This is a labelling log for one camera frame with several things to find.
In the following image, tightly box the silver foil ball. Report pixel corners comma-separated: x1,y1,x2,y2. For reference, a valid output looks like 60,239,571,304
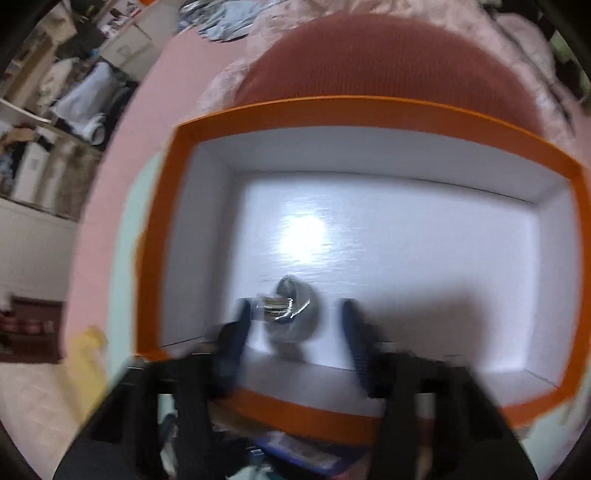
256,275,321,344

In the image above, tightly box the orange cardboard box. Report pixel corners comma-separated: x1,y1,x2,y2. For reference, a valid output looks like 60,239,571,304
134,96,590,444

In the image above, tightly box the red round cushion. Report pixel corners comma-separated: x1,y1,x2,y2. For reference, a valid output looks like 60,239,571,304
235,14,543,135

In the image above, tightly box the light blue clothes pile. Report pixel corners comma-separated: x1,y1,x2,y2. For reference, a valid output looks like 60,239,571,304
177,0,280,43

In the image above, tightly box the pink floral blanket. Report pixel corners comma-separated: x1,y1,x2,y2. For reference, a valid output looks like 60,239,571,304
192,1,582,157

